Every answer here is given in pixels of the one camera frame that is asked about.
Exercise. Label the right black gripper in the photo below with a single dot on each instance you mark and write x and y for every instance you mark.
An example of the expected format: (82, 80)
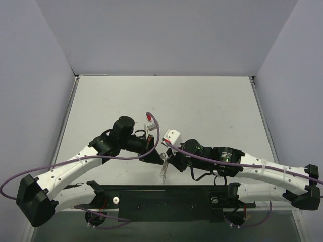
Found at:
(175, 159)

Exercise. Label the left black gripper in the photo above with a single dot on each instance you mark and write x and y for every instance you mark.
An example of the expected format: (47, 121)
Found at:
(149, 148)

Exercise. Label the silver bottle opener keychain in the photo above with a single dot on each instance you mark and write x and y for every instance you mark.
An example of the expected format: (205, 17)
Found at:
(163, 172)

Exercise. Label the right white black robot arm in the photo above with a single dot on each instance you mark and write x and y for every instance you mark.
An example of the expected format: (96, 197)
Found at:
(296, 185)

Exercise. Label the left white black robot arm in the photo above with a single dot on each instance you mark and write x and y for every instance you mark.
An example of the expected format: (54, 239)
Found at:
(101, 149)

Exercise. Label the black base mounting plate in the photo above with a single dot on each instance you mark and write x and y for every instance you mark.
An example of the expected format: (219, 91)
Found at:
(140, 215)

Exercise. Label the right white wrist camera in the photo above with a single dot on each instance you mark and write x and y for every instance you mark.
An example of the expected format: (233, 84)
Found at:
(173, 137)

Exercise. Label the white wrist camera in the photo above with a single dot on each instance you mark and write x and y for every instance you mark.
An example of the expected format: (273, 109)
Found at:
(150, 126)
(173, 137)

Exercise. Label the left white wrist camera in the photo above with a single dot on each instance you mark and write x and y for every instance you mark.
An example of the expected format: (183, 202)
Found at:
(150, 126)

